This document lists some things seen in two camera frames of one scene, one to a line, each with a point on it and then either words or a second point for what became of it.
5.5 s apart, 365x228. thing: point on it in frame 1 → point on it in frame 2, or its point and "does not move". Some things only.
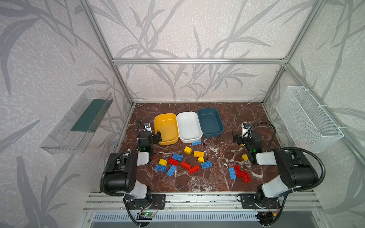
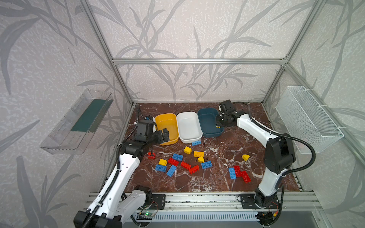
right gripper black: x=239 y=139 → x=222 y=117
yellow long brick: x=197 y=154 does not move
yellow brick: x=163 y=162 does not move
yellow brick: x=245 y=157 does not move
